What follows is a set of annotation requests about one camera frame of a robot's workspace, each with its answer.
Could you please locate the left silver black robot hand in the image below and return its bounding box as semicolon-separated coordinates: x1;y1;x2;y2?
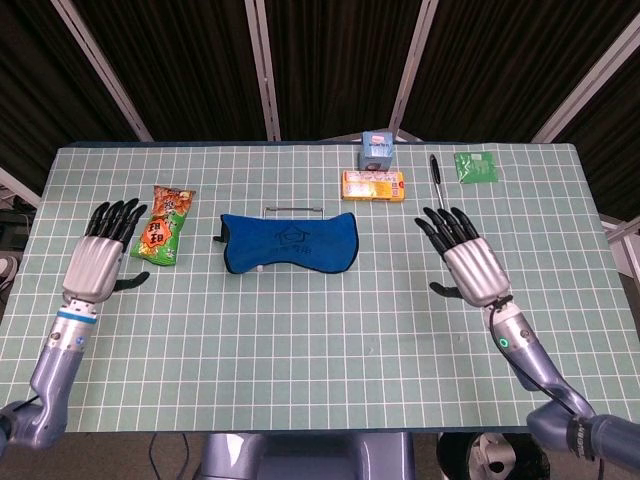
61;198;151;305

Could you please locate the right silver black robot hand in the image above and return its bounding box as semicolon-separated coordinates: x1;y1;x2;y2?
414;205;512;307

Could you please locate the blue towel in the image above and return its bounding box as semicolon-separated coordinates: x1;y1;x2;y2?
213;212;359;276

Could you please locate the green orange snack bag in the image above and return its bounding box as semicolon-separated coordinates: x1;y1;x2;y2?
130;185;196;267

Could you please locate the green packet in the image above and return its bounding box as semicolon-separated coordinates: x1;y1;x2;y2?
453;151;500;185

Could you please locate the yellow flat box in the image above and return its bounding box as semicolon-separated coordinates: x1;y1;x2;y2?
341;169;407;203

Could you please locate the light blue carton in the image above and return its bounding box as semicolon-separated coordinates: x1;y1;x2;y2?
357;130;395;172

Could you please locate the green grid table mat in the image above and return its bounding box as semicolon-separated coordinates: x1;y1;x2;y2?
0;141;640;434

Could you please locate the blue-grey robot torso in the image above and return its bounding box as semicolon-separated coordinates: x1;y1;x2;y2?
197;432;416;480

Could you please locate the metal ladle black handle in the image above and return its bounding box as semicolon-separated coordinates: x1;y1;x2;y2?
428;153;450;212

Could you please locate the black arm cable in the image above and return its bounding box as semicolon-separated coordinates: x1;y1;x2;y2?
488;298;576;416

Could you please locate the metal wire rack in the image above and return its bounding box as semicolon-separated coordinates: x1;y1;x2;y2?
263;204;324;219

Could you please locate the aluminium frame post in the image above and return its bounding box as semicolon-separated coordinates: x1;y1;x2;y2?
49;0;154;143
243;0;282;142
388;0;440;137
532;14;640;144

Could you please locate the black floor cable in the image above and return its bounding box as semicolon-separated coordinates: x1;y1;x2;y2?
147;432;191;480

